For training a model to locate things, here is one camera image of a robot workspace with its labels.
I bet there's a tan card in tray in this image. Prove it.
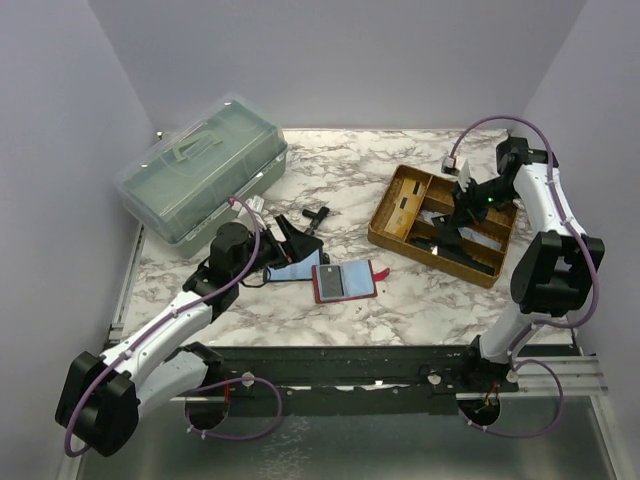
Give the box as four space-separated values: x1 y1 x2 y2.
384 178 429 240

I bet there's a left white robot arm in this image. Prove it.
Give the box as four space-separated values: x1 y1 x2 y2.
55 215 323 457

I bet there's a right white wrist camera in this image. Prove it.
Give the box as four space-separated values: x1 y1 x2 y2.
441 156 472 192

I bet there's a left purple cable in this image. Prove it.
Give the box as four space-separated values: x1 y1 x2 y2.
63 195 284 457

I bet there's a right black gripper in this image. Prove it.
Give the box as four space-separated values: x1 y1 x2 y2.
448 176 521 230

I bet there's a woven bamboo organizer tray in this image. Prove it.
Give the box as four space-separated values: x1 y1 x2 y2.
367 165 517 288

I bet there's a black pen tool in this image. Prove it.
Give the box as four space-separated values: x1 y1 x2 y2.
409 237 495 275

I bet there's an aluminium extrusion rail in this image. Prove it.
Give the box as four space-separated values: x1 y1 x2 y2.
164 354 609 401

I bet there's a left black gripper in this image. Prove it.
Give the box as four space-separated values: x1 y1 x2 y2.
234 215 323 283

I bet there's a green plastic storage box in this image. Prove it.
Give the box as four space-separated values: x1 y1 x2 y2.
114 96 288 259

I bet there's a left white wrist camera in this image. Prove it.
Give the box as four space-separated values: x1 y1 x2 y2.
246 195 265 214

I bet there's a black leather card holder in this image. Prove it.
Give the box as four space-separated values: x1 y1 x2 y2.
263 249 330 283

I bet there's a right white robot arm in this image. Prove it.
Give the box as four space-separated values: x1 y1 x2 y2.
433 137 605 392

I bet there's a black T-shaped tool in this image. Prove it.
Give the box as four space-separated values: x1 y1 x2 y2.
302 206 330 236

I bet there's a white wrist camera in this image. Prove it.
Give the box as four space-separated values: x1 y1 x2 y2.
246 195 265 214
441 156 472 192

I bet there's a red leather card holder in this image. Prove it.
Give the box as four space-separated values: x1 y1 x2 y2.
311 260 390 304

